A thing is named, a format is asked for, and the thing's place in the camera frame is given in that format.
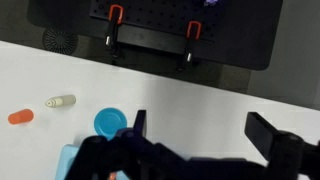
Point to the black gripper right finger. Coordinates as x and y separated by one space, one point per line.
262 134

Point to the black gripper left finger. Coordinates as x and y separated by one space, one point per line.
140 124

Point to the orange cylinder block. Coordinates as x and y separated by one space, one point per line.
22 116

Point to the light blue toy sink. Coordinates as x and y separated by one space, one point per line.
67 155

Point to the blue toy plate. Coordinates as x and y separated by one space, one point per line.
108 121

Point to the beige toy bottle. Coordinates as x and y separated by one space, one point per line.
61 101

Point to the black perforated mounting board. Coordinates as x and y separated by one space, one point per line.
234 32

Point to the right orange black clamp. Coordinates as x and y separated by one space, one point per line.
190 45

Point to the orange black clamp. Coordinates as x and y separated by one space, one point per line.
190 45
115 20

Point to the left orange black clamp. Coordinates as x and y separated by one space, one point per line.
115 20

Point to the round black vent disc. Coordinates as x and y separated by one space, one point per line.
59 41

